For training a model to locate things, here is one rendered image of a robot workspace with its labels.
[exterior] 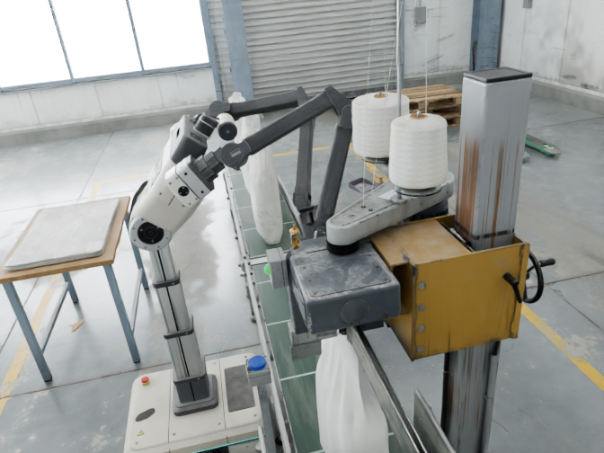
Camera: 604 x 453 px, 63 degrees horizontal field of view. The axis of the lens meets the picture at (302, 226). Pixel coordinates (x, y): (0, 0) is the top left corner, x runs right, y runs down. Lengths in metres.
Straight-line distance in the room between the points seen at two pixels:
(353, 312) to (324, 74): 7.99
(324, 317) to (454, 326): 0.42
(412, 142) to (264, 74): 7.72
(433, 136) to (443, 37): 8.66
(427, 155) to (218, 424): 1.64
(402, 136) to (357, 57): 8.00
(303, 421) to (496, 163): 1.34
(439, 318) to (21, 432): 2.40
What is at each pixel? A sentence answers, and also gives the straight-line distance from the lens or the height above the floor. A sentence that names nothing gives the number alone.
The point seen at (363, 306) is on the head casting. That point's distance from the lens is 1.19.
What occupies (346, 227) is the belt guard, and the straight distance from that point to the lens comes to 1.28.
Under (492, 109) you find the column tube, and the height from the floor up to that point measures 1.69.
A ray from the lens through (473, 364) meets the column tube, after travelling 1.66.
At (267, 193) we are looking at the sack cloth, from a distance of 3.28.
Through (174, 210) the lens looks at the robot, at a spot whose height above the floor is 1.31.
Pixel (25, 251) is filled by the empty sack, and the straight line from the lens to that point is 3.16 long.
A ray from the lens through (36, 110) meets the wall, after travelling 9.22.
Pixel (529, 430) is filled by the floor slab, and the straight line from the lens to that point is 2.75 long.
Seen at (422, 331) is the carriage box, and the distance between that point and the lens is 1.40.
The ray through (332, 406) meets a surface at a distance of 1.64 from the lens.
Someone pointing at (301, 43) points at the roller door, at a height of 1.04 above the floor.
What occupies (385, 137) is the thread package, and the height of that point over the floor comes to 1.59.
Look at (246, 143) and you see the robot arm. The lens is 1.56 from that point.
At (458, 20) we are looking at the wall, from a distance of 9.92.
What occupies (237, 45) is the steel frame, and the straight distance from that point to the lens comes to 8.32.
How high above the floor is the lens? 2.00
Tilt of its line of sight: 27 degrees down
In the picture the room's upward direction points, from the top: 6 degrees counter-clockwise
